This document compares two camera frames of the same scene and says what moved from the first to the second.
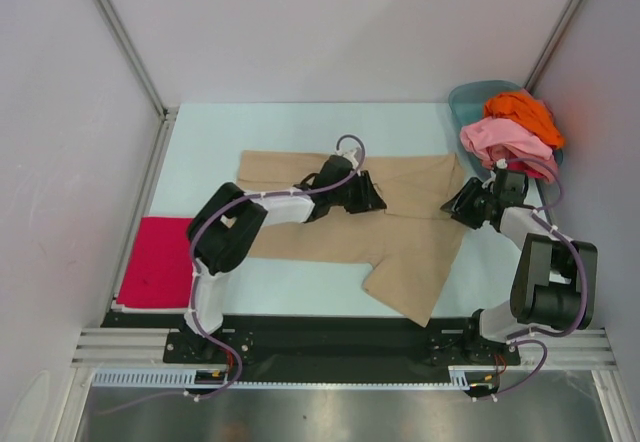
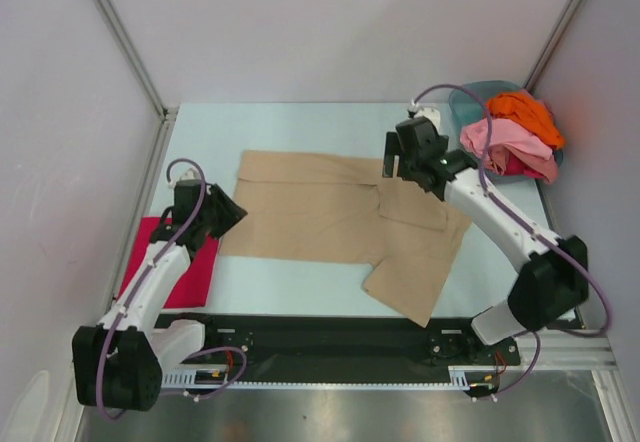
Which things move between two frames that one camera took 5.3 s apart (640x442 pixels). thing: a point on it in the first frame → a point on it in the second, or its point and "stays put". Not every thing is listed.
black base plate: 324,342 stays put
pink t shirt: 499,138 stays put
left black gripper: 368,199 → 231,212
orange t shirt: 529,112 stays put
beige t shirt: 411,244 stays put
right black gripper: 460,205 → 395,148
